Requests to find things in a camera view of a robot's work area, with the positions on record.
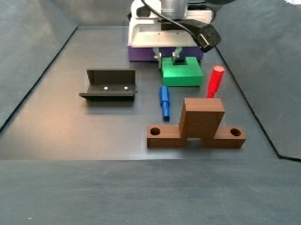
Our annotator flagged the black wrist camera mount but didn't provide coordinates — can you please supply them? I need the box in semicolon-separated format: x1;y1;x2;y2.
183;19;220;53

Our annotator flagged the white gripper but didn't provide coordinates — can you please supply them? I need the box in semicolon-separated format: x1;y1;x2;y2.
128;0;212;69

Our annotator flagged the purple board with cross slot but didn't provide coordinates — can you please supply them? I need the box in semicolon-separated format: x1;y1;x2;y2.
128;47;203;62

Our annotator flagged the green U-shaped block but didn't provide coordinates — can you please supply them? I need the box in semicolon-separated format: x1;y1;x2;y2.
160;57;203;87

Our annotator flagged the black angle fixture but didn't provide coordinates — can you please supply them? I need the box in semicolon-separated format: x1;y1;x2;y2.
78;69;136;99

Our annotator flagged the blue peg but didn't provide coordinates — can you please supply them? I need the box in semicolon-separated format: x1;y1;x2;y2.
159;86;169;121

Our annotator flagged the brown T-shaped block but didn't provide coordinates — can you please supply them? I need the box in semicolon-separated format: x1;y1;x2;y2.
147;98;246;149

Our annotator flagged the red peg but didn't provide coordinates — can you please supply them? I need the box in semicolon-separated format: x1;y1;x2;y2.
207;66;224;98

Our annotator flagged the black camera cable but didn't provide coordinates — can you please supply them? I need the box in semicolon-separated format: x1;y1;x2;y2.
140;0;204;38

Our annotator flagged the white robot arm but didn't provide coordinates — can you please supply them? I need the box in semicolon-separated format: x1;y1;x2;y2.
128;0;218;62

